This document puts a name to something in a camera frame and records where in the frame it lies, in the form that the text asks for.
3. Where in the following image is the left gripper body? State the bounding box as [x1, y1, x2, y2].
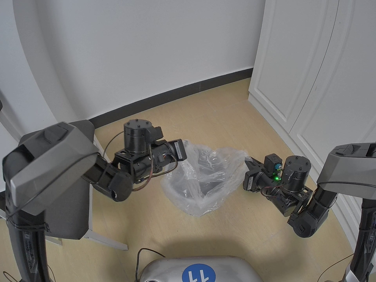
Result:
[134, 139, 188, 181]

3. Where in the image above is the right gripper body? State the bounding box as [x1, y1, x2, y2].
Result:
[243, 169, 294, 217]

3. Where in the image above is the clear plastic bag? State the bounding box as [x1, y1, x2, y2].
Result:
[160, 140, 253, 218]

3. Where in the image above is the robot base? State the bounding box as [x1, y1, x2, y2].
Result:
[138, 256, 262, 282]

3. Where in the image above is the grey white chair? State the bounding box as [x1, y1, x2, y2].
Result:
[0, 98, 129, 251]

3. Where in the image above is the white wardrobe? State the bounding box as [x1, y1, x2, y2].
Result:
[248, 0, 376, 271]

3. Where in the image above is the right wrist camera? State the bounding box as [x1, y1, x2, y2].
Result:
[263, 154, 283, 176]

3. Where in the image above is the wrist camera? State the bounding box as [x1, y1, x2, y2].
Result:
[146, 125, 164, 143]
[263, 154, 283, 176]

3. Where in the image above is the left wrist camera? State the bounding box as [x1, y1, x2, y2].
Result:
[146, 125, 164, 143]

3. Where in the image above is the black cable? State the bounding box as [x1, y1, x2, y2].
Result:
[135, 248, 167, 280]

